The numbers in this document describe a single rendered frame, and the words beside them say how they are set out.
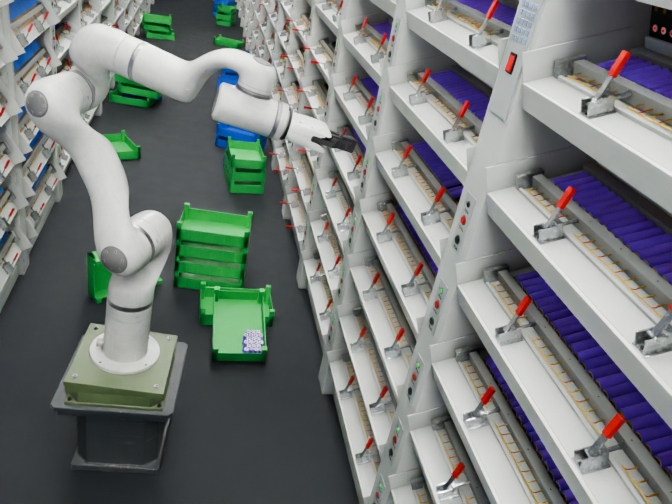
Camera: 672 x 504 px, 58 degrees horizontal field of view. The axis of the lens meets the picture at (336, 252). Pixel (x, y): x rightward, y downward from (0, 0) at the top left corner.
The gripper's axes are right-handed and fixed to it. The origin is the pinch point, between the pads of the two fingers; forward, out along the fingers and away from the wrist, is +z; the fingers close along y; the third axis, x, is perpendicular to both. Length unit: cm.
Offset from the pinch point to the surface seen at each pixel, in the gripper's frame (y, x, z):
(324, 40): -168, -2, 25
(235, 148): -230, -90, 10
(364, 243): -30, -38, 29
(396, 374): 22, -47, 29
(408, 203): 3.8, -8.3, 19.5
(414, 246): -1.5, -21.4, 29.4
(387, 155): -26.4, -7.0, 21.6
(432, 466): 51, -47, 29
